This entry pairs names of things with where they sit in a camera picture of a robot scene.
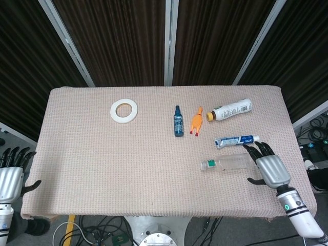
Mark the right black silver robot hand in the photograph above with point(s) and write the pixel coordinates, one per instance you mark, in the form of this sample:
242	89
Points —
274	170

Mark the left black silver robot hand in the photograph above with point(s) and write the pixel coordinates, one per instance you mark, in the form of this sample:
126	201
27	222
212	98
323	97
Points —
10	179

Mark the transparent bottle with green label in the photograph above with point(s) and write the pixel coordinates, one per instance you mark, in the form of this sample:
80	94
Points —
230	162

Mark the translucent white bottle cap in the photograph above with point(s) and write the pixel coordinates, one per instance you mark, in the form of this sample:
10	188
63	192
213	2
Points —
203	165

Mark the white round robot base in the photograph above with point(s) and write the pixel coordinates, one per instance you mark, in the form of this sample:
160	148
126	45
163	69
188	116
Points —
159	230

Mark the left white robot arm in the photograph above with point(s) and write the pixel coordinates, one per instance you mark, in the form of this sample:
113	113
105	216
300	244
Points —
5	220

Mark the white bottle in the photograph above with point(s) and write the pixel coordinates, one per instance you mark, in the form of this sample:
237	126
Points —
230	110

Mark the blue small object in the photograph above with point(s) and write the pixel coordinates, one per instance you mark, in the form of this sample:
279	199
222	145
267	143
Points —
179	123

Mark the black white shoe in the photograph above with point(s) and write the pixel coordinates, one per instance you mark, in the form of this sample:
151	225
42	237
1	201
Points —
319	176

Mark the blue white toothpaste tube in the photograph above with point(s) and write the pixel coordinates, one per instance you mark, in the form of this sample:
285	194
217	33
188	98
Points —
235	141

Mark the orange rubber chicken toy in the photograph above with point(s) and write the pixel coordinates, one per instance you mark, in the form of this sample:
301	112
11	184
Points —
196	120

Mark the dark brown partition panel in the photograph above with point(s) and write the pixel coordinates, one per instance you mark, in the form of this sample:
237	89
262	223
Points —
302	56
115	41
217	41
23	64

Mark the beige woven tablecloth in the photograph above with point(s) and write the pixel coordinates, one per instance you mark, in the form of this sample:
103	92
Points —
128	166

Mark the green circuit board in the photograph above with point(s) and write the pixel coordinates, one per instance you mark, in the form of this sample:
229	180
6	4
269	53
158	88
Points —
120	239

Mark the grey metal partition post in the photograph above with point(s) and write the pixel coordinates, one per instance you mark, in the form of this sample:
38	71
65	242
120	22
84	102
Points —
171	41
258	43
66	43

